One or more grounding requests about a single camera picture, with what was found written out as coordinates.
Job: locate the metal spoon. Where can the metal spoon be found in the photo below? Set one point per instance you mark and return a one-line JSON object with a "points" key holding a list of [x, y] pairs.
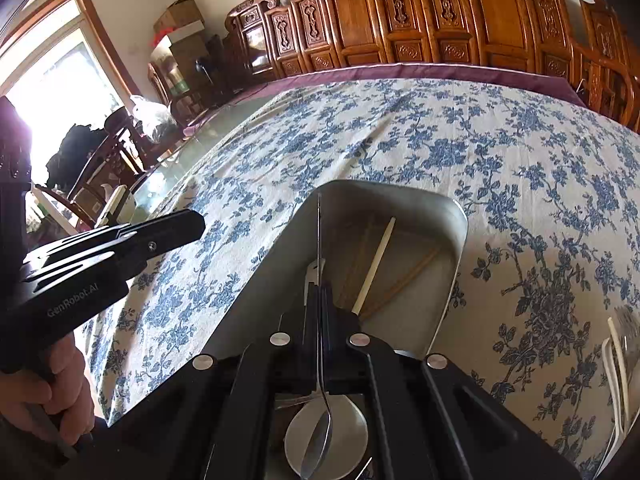
{"points": [[318, 240]]}

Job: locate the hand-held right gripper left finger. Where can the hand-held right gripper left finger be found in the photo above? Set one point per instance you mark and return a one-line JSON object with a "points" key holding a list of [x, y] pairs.
{"points": [[311, 320]]}

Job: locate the clear plastic bag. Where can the clear plastic bag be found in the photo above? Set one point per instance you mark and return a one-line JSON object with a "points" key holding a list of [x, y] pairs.
{"points": [[150, 117]]}

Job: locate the carved wooden sofa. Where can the carved wooden sofa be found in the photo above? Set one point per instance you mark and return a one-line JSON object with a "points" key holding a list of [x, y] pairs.
{"points": [[350, 15]]}

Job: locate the carved wooden chair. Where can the carved wooden chair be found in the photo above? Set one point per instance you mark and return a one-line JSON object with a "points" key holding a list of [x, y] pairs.
{"points": [[115, 150]]}

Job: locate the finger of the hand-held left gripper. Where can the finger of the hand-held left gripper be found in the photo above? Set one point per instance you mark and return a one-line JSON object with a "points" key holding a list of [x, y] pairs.
{"points": [[170, 227], [100, 260]]}

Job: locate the blue floral tablecloth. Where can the blue floral tablecloth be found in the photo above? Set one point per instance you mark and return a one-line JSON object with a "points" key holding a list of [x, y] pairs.
{"points": [[450, 150]]}

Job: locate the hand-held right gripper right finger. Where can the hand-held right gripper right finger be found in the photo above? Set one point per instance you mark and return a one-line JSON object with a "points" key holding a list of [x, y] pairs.
{"points": [[327, 320]]}

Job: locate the person's left hand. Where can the person's left hand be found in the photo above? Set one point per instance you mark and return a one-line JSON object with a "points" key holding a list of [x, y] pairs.
{"points": [[60, 395]]}

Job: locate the wood framed window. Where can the wood framed window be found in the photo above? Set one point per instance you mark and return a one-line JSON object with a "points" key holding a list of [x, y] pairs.
{"points": [[45, 85]]}

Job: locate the brown cardboard box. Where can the brown cardboard box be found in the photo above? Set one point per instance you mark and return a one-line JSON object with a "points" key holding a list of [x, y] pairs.
{"points": [[180, 12]]}

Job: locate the large open cardboard box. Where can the large open cardboard box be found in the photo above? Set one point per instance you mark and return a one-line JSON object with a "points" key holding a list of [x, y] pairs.
{"points": [[182, 65]]}

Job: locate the purple sofa cushion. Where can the purple sofa cushion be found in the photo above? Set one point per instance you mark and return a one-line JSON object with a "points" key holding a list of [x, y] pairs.
{"points": [[400, 71]]}

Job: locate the wooden chopstick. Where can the wooden chopstick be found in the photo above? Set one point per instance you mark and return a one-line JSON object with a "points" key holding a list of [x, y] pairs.
{"points": [[359, 265], [400, 290], [417, 262]]}

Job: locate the rectangular metal tin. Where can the rectangular metal tin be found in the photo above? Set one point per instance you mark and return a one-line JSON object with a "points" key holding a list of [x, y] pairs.
{"points": [[415, 210]]}

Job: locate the pile of dark clothes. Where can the pile of dark clothes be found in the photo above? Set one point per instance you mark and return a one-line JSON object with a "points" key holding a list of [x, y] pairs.
{"points": [[75, 152]]}

